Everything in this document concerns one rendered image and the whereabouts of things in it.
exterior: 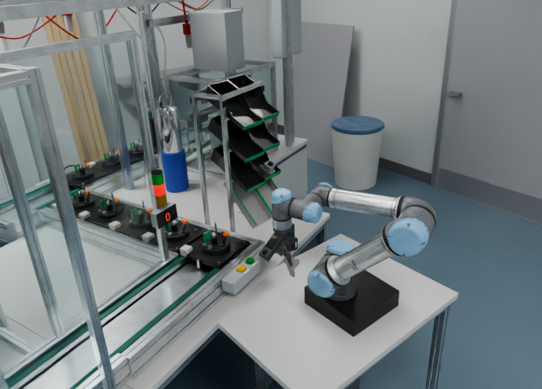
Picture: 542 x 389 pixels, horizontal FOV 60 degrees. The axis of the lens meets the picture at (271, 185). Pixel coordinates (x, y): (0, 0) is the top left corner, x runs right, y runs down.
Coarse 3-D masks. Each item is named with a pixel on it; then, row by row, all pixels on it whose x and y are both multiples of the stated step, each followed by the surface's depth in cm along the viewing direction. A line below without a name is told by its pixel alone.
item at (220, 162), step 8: (216, 152) 238; (232, 152) 249; (216, 160) 240; (232, 160) 247; (240, 160) 247; (224, 168) 238; (232, 168) 242; (240, 168) 244; (248, 168) 245; (232, 176) 236; (240, 176) 240; (248, 176) 241; (256, 176) 243; (240, 184) 234; (248, 184) 237; (256, 184) 239; (264, 184) 240
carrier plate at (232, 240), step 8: (200, 240) 235; (232, 240) 234; (240, 240) 234; (200, 248) 229; (232, 248) 228; (240, 248) 227; (192, 256) 222; (200, 256) 222; (208, 256) 222; (216, 256) 222; (224, 256) 221; (232, 256) 222; (208, 264) 218; (216, 264) 216; (224, 264) 218
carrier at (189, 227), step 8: (168, 224) 251; (176, 224) 239; (192, 224) 250; (168, 232) 239; (176, 232) 239; (184, 232) 238; (192, 232) 242; (200, 232) 242; (168, 240) 236; (176, 240) 236; (184, 240) 236; (192, 240) 236; (176, 248) 229
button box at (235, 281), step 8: (240, 264) 217; (248, 264) 216; (256, 264) 217; (232, 272) 211; (240, 272) 211; (248, 272) 212; (256, 272) 218; (224, 280) 206; (232, 280) 206; (240, 280) 207; (248, 280) 213; (224, 288) 208; (232, 288) 205; (240, 288) 209
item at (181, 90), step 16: (256, 80) 337; (272, 80) 355; (176, 96) 325; (272, 96) 359; (192, 112) 323; (208, 112) 315; (192, 128) 328; (272, 128) 369; (192, 144) 334; (208, 144) 326; (192, 160) 340
